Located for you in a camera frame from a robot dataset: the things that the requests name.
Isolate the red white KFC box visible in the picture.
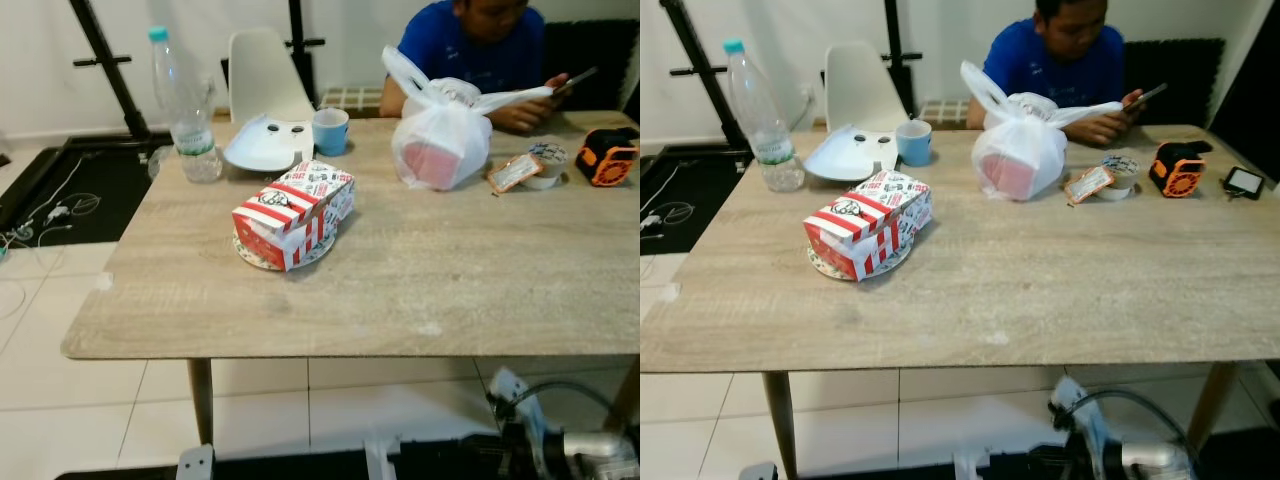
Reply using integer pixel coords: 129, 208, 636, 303
803, 169, 934, 282
232, 161, 356, 271

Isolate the black floor mat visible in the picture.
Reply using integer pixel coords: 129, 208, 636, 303
640, 145, 746, 256
0, 132, 166, 248

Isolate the orange black portable device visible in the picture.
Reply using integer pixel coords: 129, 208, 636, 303
575, 127, 640, 188
1148, 141, 1213, 198

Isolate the white printed small cup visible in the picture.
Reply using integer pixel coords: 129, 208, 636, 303
1098, 153, 1141, 201
524, 141, 569, 190

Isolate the brown printed card packet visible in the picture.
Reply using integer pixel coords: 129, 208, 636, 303
1064, 165, 1117, 207
486, 153, 544, 195

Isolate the clear teal-capped water bottle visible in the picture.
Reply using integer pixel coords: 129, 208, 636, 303
148, 26, 225, 184
722, 38, 807, 193

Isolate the black smartphone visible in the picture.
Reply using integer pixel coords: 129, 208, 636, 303
1124, 83, 1168, 111
556, 67, 599, 96

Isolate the black metal exercise rack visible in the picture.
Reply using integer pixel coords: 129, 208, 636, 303
660, 0, 923, 151
68, 0, 326, 141

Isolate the round patterned plate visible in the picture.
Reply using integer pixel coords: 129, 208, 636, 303
233, 232, 336, 273
807, 243, 913, 282

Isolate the white plastic cover with holes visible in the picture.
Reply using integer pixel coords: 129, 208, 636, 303
803, 124, 898, 183
222, 113, 315, 173

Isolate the white knotted plastic bag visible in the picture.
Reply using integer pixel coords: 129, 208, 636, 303
960, 60, 1125, 202
381, 45, 554, 192

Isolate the white plastic chair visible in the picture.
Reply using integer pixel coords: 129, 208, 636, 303
226, 27, 317, 126
824, 41, 911, 136

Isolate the blue cup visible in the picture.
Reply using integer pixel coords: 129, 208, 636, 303
312, 108, 351, 157
895, 120, 933, 167

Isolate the black-framed flat device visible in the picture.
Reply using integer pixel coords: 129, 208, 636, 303
1222, 165, 1267, 201

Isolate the white floor cable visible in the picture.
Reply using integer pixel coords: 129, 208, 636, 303
640, 200, 691, 236
0, 155, 101, 263

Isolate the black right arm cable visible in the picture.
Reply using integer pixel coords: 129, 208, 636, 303
515, 378, 626, 431
1080, 388, 1191, 446

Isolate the black foam wall panel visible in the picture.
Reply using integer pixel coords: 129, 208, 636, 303
1122, 38, 1227, 129
543, 18, 641, 113

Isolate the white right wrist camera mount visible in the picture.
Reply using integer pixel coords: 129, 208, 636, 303
487, 367, 546, 441
1048, 376, 1109, 451

